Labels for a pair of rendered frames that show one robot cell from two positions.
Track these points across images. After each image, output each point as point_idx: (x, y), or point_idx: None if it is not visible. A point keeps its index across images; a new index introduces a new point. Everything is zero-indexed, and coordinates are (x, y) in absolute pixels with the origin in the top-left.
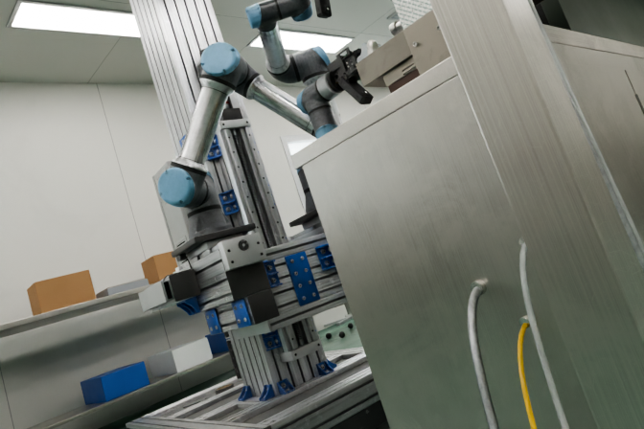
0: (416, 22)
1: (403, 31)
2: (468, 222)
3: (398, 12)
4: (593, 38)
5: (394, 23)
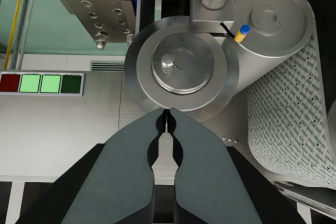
0: None
1: None
2: None
3: (136, 12)
4: None
5: None
